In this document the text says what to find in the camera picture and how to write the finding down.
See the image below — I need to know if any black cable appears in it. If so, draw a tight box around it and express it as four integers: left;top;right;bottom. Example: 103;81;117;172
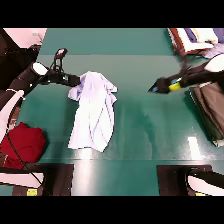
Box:
5;130;45;186

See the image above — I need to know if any lavender shirt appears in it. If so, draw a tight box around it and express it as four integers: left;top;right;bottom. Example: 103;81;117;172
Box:
67;70;119;153

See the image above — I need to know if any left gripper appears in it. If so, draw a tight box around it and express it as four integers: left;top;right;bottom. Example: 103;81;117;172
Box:
49;71;82;89

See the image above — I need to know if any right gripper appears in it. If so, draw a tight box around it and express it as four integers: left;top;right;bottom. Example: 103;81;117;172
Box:
148;76;184;95

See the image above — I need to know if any red garment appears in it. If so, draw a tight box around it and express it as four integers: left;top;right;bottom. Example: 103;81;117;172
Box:
0;121;48;170

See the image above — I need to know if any heap of clothes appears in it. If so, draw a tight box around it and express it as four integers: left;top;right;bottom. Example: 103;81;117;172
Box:
167;27;224;60

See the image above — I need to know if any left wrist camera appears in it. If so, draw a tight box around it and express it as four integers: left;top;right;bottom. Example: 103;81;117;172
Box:
51;47;69;74

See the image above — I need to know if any dark grey garment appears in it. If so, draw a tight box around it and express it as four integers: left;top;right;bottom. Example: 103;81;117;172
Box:
188;81;224;148

